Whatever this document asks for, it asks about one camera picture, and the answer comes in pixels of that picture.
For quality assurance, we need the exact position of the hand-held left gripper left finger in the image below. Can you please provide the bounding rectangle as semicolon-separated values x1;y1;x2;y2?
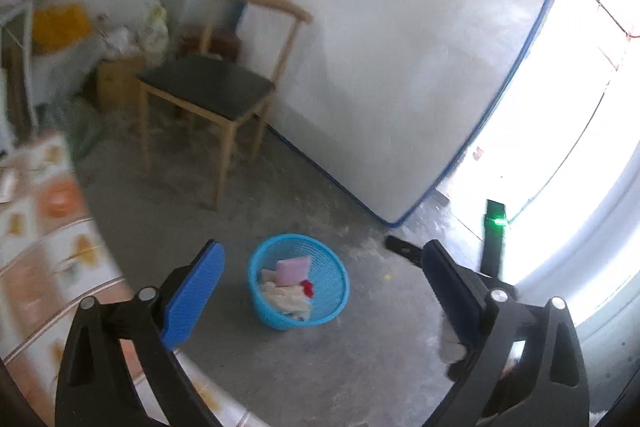
54;239;227;427

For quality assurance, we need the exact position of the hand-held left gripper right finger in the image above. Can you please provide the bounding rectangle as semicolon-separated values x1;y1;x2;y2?
421;239;591;427

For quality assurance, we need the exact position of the beige wrapper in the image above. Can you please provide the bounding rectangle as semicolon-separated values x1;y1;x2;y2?
260;269;313;320

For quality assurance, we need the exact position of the pink packet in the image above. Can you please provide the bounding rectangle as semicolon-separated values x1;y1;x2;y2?
275;257;313;288

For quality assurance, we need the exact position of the blue plastic basket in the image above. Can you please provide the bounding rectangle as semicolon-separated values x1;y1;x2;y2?
248;234;351;330

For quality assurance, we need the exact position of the black stand with green light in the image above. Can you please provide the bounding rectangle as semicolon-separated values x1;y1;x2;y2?
384;199;521;288

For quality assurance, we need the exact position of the ginkgo print tablecloth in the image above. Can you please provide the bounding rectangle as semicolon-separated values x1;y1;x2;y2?
0;132;261;427

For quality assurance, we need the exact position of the green mesh sack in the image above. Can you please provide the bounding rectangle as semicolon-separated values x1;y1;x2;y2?
37;99;108;162

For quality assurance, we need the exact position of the wooden chair with black seat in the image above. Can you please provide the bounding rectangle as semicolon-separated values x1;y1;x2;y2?
136;0;314;210

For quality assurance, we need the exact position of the cardboard box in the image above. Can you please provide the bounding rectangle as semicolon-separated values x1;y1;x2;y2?
96;57;146;110

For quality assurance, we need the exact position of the white mattress with blue edge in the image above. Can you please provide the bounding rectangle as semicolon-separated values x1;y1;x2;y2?
235;0;566;228

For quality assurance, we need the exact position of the dark brown box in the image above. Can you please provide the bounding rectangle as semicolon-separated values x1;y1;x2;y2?
177;23;241;60

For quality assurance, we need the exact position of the pile of white plastic sheets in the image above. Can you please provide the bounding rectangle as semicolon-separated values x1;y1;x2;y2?
100;24;146;62

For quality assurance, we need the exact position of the white printed plastic bag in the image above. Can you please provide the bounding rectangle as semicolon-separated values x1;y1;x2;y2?
142;1;170;62

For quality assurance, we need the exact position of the white side table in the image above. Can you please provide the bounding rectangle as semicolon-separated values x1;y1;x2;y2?
0;0;48;132

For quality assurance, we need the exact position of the yellow plastic bag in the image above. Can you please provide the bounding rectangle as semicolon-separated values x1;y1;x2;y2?
32;3;93;55

